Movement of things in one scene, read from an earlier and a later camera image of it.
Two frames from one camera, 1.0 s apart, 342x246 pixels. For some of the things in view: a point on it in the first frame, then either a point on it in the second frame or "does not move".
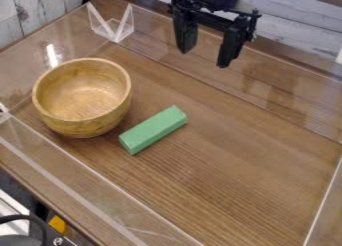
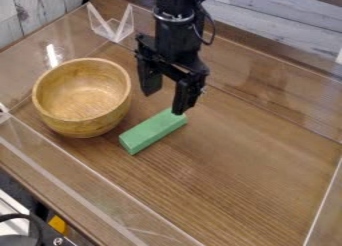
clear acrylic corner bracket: [114, 29] does not move
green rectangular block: [152, 130] does not move
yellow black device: [58, 234] does not move
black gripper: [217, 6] → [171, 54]
